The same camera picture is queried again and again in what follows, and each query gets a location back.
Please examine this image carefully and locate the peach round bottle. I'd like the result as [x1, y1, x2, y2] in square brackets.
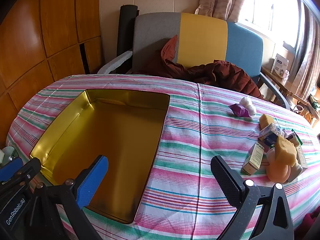
[265, 147, 292, 183]

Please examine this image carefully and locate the gold tin box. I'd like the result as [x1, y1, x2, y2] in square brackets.
[29, 89, 170, 224]

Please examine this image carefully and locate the wooden wardrobe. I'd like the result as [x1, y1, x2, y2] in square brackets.
[0, 0, 103, 150]

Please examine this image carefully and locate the small green white box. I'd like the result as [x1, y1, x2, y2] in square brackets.
[240, 141, 265, 175]

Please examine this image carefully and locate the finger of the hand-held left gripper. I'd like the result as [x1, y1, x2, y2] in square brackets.
[0, 157, 42, 193]
[0, 157, 24, 181]

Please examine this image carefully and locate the yellow sponge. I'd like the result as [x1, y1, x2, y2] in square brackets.
[274, 135, 299, 168]
[259, 114, 275, 130]

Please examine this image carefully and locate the wooden side table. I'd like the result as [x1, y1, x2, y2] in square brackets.
[261, 66, 320, 128]

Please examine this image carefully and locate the blue tissue pack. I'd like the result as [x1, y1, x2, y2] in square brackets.
[257, 124, 284, 147]

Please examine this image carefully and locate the green glass table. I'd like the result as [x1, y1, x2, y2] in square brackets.
[0, 146, 19, 167]

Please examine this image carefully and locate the grey yellow blue armchair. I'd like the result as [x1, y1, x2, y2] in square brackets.
[97, 12, 292, 110]

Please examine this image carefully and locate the black rolled mat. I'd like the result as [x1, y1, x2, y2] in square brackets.
[117, 4, 139, 58]

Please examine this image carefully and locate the white blue carton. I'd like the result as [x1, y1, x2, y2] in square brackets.
[271, 54, 290, 77]

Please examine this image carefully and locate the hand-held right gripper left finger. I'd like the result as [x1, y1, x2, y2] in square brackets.
[27, 155, 110, 240]

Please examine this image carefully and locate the window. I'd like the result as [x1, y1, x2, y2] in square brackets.
[237, 0, 304, 53]

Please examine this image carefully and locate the maroon puffer jacket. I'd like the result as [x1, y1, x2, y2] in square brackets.
[132, 35, 264, 99]

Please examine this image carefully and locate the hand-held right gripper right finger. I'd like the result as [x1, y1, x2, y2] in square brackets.
[210, 155, 295, 240]

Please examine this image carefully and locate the purple snack packet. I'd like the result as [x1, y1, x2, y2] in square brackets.
[228, 103, 250, 118]

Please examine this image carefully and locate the brown striped curtain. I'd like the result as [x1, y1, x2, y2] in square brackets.
[291, 2, 320, 100]

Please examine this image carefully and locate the striped tablecloth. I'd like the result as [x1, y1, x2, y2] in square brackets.
[6, 74, 320, 240]

